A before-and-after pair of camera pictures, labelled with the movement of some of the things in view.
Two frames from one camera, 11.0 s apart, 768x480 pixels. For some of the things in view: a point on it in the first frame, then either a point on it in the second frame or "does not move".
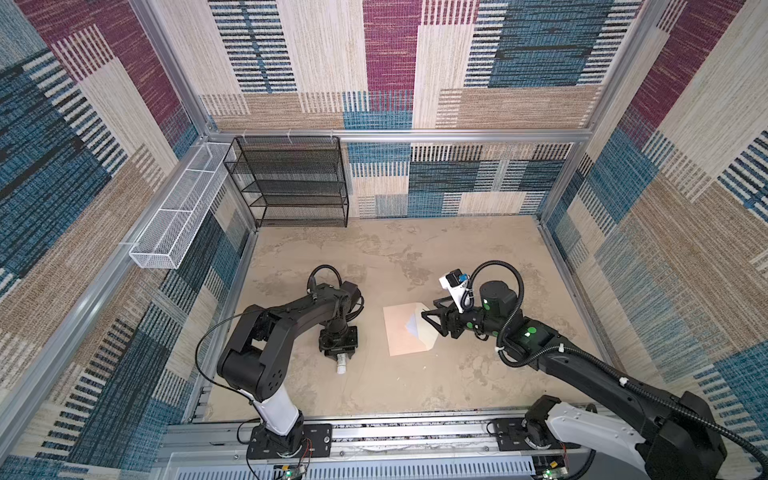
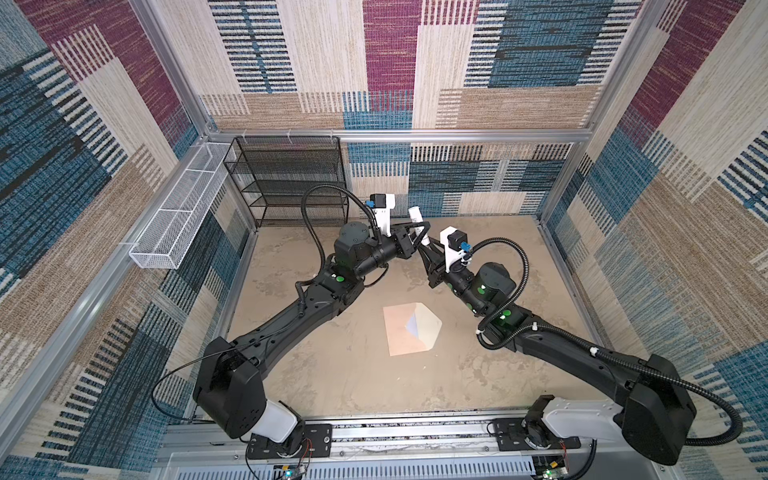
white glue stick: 342,360 → 416,216
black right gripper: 449,316 → 433,262
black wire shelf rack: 291,181 does not move
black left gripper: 349,348 → 403,249
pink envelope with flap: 407,329 does not move
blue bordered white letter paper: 411,325 does not move
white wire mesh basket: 165,238 does not move
